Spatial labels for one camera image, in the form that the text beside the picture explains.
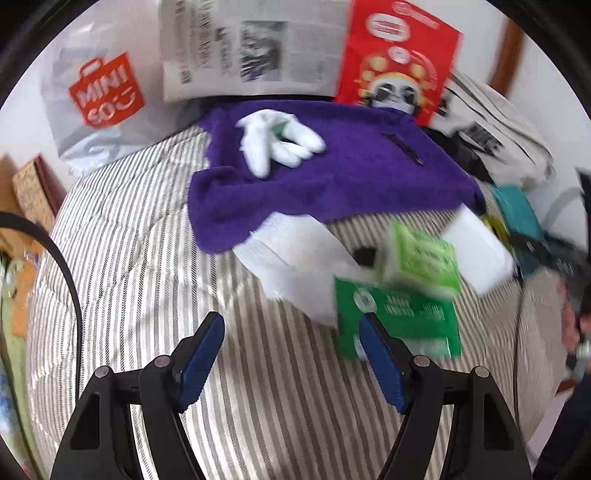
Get white Nike waist bag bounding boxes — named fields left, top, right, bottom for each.
left=429, top=70, right=553, bottom=190

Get light green tissue pack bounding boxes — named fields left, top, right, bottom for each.
left=376, top=220, right=461, bottom=300

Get yellow black strap roll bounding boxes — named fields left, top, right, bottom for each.
left=479, top=214, right=514, bottom=252

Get white sponge block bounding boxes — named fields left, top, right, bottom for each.
left=441, top=204, right=515, bottom=296

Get teal ribbed fabric pouch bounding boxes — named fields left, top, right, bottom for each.
left=490, top=185, right=551, bottom=281

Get wooden door frame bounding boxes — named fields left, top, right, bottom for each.
left=488, top=18, right=525, bottom=96

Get black cable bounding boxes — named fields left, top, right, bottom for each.
left=0, top=210, right=84, bottom=402

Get white glove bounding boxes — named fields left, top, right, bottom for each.
left=235, top=109, right=327, bottom=179

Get red panda paper bag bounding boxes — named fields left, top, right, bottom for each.
left=335, top=1, right=462, bottom=126

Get brown cardboard box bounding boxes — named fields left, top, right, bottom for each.
left=0, top=154, right=58, bottom=233

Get striped quilt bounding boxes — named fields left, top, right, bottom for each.
left=25, top=124, right=569, bottom=480

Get white Miniso plastic bag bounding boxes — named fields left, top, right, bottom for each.
left=41, top=14, right=201, bottom=177

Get white cloth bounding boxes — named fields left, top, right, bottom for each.
left=233, top=212, right=370, bottom=328

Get purple towel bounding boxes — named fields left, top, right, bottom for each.
left=187, top=100, right=486, bottom=254

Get folded newspaper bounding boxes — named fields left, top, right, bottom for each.
left=159, top=0, right=352, bottom=102

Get dark green wipes packet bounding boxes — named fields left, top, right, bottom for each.
left=335, top=279, right=462, bottom=359

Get person's hand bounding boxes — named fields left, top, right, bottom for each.
left=558, top=284, right=590, bottom=354

